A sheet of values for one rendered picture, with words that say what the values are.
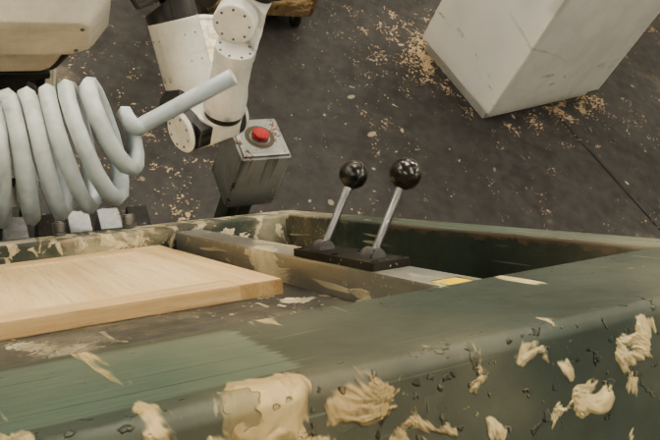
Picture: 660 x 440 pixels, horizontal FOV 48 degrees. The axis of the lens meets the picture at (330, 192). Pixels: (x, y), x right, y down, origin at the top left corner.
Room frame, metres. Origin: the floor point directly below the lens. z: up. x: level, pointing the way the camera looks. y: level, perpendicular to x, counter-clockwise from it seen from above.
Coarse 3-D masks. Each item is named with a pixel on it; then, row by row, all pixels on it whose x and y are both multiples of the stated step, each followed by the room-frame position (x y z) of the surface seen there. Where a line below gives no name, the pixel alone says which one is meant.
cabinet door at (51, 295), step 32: (64, 256) 0.71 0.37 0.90; (96, 256) 0.71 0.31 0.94; (128, 256) 0.72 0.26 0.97; (160, 256) 0.70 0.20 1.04; (192, 256) 0.70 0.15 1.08; (0, 288) 0.49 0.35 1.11; (32, 288) 0.49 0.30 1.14; (64, 288) 0.50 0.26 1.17; (96, 288) 0.50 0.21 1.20; (128, 288) 0.51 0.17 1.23; (160, 288) 0.51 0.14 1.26; (192, 288) 0.50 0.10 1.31; (224, 288) 0.51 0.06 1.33; (256, 288) 0.53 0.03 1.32; (0, 320) 0.35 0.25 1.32; (32, 320) 0.36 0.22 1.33; (64, 320) 0.38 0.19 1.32; (96, 320) 0.40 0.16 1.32
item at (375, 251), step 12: (396, 168) 0.63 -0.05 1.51; (408, 168) 0.64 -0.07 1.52; (420, 168) 0.65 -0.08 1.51; (396, 180) 0.63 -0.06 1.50; (408, 180) 0.63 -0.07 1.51; (396, 192) 0.62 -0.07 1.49; (396, 204) 0.61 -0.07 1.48; (384, 216) 0.60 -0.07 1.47; (384, 228) 0.58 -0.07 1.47; (360, 252) 0.56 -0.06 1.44; (372, 252) 0.55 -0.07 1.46; (384, 252) 0.56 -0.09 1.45
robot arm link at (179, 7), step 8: (160, 0) 1.00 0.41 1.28; (168, 0) 0.99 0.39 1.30; (176, 0) 1.00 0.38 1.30; (184, 0) 1.01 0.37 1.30; (192, 0) 1.03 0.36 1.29; (160, 8) 0.98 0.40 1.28; (168, 8) 0.99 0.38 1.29; (176, 8) 0.99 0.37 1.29; (184, 8) 1.00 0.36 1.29; (192, 8) 1.02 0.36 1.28; (152, 16) 0.98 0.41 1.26; (160, 16) 0.98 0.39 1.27; (168, 16) 0.98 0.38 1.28; (176, 16) 0.99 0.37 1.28; (184, 16) 1.00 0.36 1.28; (152, 24) 0.97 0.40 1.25
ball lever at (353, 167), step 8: (352, 160) 0.71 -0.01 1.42; (344, 168) 0.69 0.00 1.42; (352, 168) 0.69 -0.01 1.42; (360, 168) 0.70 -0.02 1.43; (344, 176) 0.68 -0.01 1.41; (352, 176) 0.69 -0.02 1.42; (360, 176) 0.69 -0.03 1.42; (344, 184) 0.68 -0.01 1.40; (352, 184) 0.68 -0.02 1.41; (360, 184) 0.69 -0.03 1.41; (344, 192) 0.67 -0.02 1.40; (344, 200) 0.67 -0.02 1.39; (336, 208) 0.66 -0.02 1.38; (336, 216) 0.65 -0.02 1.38; (336, 224) 0.64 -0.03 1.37; (328, 232) 0.63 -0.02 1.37; (320, 240) 0.62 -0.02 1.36; (328, 240) 0.62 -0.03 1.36; (312, 248) 0.61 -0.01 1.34; (320, 248) 0.60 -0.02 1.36; (328, 248) 0.61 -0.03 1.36
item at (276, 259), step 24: (192, 240) 0.81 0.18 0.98; (216, 240) 0.75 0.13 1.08; (240, 240) 0.75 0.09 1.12; (240, 264) 0.68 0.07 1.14; (264, 264) 0.64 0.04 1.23; (288, 264) 0.61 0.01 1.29; (312, 264) 0.58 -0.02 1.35; (336, 264) 0.56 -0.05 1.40; (312, 288) 0.57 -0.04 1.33; (336, 288) 0.54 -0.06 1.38; (360, 288) 0.52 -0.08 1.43; (384, 288) 0.50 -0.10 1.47; (408, 288) 0.48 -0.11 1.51
